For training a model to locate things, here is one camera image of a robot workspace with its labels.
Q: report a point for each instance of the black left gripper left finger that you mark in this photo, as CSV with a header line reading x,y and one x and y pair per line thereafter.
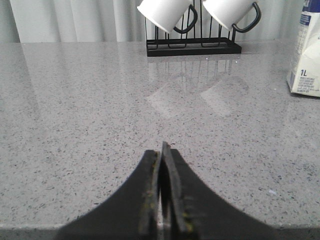
x,y
131,213

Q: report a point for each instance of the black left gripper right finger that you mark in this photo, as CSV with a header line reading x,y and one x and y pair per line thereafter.
x,y
192,211

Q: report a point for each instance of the whole milk carton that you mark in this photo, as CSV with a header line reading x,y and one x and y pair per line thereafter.
x,y
304,75

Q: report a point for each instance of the grey white curtain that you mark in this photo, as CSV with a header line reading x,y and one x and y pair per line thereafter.
x,y
44,21

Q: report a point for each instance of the black wire mug rack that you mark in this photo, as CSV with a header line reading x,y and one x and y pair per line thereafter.
x,y
207,37

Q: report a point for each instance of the white enamel mug black handle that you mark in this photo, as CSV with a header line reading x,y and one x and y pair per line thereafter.
x,y
229,12
165,14

